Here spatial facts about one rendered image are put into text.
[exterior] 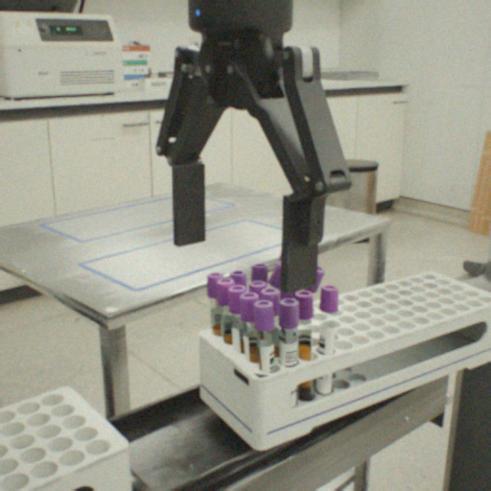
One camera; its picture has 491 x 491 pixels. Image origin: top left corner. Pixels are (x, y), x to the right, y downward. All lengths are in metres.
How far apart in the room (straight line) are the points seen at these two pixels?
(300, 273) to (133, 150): 2.67
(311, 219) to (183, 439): 0.23
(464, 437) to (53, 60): 2.26
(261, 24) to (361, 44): 4.33
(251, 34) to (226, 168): 2.99
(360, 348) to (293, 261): 0.13
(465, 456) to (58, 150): 2.18
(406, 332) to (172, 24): 3.48
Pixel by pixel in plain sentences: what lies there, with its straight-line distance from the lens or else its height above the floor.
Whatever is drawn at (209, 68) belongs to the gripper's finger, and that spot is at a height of 1.10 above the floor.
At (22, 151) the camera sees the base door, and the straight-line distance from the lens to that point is 2.86.
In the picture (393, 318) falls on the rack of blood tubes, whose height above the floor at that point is 0.87.
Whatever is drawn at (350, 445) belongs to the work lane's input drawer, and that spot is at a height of 0.78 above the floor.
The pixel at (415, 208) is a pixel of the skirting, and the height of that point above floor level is 0.03.
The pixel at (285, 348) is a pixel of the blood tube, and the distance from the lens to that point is 0.49.
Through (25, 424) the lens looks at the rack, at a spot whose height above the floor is 0.86.
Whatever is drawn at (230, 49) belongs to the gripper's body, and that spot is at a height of 1.12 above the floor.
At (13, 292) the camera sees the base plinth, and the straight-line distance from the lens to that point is 3.04.
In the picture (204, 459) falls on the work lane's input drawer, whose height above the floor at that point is 0.80.
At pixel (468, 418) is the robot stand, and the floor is 0.46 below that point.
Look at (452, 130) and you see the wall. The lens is 4.31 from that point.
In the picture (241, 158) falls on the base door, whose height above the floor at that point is 0.52.
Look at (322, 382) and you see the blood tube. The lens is 0.53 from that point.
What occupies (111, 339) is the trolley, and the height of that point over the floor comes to 0.79.
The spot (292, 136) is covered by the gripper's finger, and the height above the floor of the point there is 1.06.
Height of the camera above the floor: 1.12
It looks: 17 degrees down
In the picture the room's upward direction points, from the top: straight up
